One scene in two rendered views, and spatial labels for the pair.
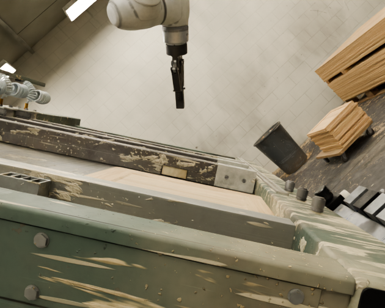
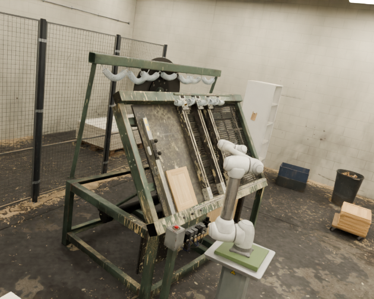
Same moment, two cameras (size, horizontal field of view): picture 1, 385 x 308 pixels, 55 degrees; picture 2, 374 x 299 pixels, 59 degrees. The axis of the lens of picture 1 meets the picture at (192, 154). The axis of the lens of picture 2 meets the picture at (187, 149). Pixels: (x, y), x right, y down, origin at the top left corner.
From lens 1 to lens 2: 2.64 m
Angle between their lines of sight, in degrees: 35
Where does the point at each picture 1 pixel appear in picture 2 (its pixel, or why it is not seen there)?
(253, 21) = not seen: outside the picture
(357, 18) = not seen: outside the picture
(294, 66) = not seen: outside the picture
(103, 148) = (194, 155)
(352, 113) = (361, 223)
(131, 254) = (145, 199)
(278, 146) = (343, 186)
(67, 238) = (143, 192)
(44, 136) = (189, 137)
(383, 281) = (155, 225)
